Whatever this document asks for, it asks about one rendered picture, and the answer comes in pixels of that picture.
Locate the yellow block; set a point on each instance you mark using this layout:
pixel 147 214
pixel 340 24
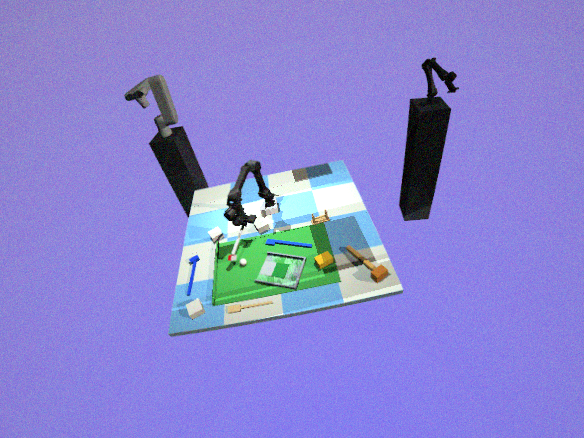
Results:
pixel 324 260

